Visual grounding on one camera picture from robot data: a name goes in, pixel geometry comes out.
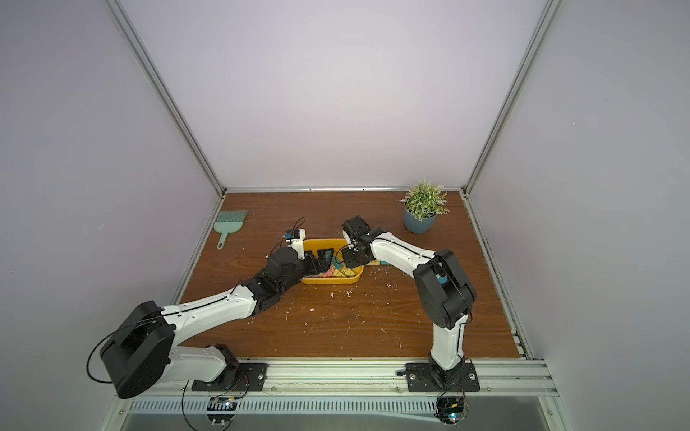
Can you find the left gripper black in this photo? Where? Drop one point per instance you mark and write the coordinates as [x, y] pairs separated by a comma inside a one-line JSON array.
[[323, 265]]

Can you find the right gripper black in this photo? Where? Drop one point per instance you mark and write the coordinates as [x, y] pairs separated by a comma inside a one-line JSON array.
[[348, 256]]

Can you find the yellow plastic storage box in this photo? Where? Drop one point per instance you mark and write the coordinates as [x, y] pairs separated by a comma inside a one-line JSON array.
[[339, 273]]

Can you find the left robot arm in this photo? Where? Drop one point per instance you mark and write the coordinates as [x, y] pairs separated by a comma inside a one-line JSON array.
[[149, 349]]

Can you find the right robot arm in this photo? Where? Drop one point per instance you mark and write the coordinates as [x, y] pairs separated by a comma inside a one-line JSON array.
[[445, 291]]

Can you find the potted green plant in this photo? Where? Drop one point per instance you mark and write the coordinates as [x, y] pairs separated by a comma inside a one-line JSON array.
[[423, 203]]

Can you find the green plastic dustpan brush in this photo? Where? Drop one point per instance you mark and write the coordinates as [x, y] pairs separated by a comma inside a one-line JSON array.
[[227, 223]]

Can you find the right controller board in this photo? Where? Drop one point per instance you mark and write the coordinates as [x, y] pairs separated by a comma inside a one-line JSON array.
[[450, 410]]

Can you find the controller board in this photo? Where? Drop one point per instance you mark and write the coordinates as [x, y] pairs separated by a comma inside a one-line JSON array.
[[450, 410], [221, 410]]

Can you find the left controller board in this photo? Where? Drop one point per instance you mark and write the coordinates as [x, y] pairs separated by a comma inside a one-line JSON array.
[[221, 410]]

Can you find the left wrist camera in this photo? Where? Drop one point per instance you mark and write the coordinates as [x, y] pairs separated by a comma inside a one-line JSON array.
[[295, 238]]

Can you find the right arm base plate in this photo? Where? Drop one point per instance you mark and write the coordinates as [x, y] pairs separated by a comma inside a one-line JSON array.
[[430, 377]]

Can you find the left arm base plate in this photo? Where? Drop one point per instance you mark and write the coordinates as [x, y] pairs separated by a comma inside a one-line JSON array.
[[244, 377]]

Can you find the aluminium front rail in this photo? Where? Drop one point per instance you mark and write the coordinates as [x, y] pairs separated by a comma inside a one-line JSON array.
[[369, 376]]

